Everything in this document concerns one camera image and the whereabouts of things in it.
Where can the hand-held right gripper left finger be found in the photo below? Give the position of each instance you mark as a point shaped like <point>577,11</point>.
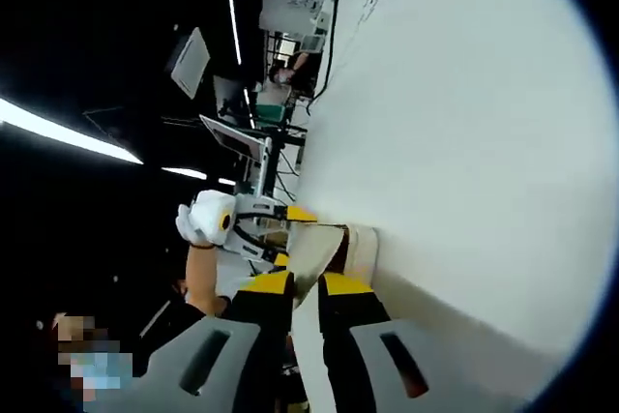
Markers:
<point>232,360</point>

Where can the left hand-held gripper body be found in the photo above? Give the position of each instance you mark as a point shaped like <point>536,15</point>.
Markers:
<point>220,205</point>

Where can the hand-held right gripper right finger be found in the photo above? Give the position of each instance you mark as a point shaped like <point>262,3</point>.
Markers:
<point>367,360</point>

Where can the beige cutlery case lid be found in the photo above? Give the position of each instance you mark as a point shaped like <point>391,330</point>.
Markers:
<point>314,258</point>

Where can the person's left hand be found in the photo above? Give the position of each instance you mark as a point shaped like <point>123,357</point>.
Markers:
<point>196,229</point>

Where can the ceiling light strip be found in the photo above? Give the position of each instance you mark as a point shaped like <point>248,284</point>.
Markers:
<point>233,7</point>
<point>184,172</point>
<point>58,130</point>

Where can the person's black shirt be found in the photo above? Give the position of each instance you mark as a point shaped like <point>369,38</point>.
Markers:
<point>174,331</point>

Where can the white laptop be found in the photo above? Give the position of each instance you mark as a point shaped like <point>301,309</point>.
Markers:
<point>232,137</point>

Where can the green object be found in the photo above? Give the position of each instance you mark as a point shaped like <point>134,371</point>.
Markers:
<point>270,113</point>

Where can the black monitor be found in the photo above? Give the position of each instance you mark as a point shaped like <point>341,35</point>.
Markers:
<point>227,94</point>

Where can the white-backed monitor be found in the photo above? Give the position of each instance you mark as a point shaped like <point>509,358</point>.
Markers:
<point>191,62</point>

